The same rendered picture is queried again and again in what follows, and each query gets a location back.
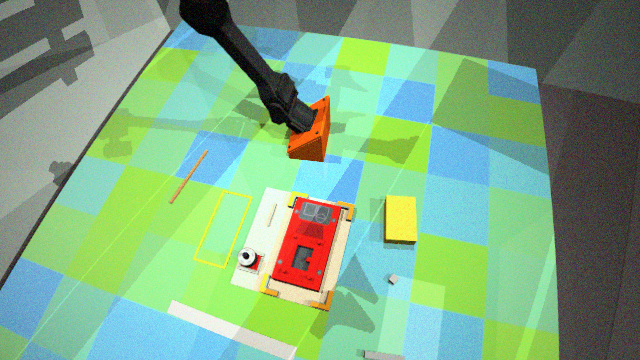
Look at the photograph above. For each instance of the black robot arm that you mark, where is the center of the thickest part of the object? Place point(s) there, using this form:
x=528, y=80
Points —
x=277, y=91

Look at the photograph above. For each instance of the yellow rectangular block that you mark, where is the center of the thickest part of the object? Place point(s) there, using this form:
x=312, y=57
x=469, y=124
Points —
x=400, y=220

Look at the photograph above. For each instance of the orange thin rod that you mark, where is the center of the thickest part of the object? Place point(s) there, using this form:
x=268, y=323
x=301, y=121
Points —
x=188, y=177

